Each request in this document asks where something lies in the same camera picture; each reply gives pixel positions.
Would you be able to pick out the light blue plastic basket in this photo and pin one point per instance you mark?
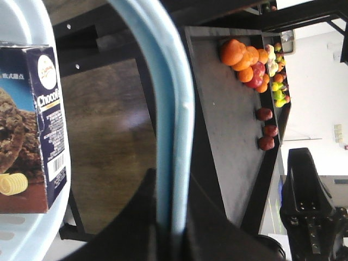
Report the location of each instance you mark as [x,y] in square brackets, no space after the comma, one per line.
[29,236]

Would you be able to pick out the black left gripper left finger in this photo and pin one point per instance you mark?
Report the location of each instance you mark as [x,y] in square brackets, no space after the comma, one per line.
[133,234]

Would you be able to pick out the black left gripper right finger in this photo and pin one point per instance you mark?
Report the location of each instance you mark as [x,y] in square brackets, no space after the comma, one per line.
[209,235]

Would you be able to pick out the far wooden produce stand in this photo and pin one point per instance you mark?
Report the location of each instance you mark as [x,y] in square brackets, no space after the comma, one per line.
[119,30]

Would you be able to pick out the dark blue Chocofello cookie box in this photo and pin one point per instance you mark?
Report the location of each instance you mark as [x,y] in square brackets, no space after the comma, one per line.
[33,154]

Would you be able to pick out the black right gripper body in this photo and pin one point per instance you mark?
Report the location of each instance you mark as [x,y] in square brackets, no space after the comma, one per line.
[315,226]

